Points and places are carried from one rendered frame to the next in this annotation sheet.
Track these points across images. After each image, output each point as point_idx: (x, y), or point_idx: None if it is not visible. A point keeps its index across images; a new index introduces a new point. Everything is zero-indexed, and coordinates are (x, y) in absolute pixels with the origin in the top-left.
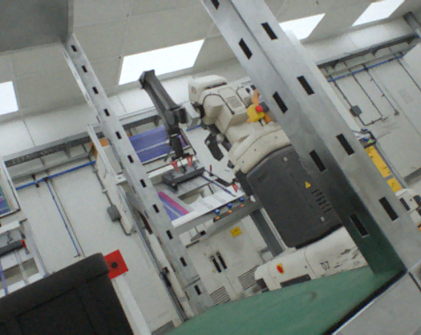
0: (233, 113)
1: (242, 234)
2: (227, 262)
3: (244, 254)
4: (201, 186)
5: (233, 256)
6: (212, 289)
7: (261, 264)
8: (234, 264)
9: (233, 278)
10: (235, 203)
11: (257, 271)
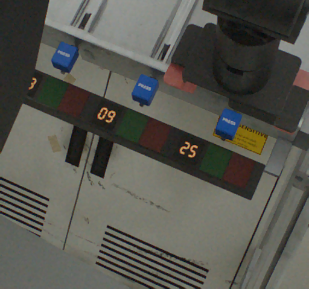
0: None
1: (254, 159)
2: (117, 165)
3: (193, 206)
4: None
5: (155, 175)
6: (11, 172)
7: (216, 279)
8: (132, 193)
9: (93, 212)
10: (200, 98)
11: None
